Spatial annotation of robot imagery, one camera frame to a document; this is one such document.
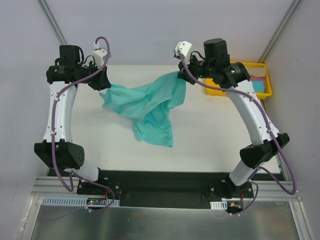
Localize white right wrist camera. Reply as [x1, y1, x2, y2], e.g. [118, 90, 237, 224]
[173, 41, 193, 59]

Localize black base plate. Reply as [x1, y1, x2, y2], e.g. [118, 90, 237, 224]
[74, 170, 254, 210]

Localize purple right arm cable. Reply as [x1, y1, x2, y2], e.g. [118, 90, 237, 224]
[174, 48, 298, 217]

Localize aluminium rail frame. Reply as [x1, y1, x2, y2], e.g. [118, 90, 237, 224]
[31, 176, 303, 202]

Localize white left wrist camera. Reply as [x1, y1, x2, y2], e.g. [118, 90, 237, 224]
[92, 48, 111, 68]

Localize teal green t shirt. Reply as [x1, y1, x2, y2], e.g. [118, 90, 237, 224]
[99, 71, 186, 147]

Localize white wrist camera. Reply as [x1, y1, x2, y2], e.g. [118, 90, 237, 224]
[92, 48, 111, 68]
[173, 41, 193, 59]

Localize right aluminium corner post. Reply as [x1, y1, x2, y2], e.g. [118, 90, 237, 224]
[258, 0, 303, 63]

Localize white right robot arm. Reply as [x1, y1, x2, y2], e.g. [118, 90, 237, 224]
[174, 38, 290, 198]

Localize aluminium corner post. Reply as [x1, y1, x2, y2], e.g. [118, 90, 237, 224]
[258, 0, 303, 63]
[37, 0, 68, 45]

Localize right white cable duct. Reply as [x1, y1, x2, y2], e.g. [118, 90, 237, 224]
[210, 200, 228, 211]

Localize yellow plastic bin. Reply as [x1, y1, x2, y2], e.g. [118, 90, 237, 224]
[204, 61, 272, 100]

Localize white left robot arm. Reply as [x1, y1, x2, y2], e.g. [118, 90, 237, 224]
[34, 43, 111, 195]

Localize pink rolled t shirt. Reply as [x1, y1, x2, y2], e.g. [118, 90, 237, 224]
[250, 76, 266, 81]

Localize left aluminium corner post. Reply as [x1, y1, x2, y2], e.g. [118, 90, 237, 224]
[37, 0, 68, 45]

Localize white cable duct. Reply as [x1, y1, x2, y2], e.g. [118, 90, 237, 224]
[210, 200, 228, 211]
[42, 196, 120, 208]

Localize beige rolled t shirt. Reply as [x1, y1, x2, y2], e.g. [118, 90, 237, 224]
[247, 67, 266, 78]

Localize blue rolled t shirt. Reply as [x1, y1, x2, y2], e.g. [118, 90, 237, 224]
[252, 81, 266, 93]

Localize left white cable duct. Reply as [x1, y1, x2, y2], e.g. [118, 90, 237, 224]
[42, 196, 120, 208]

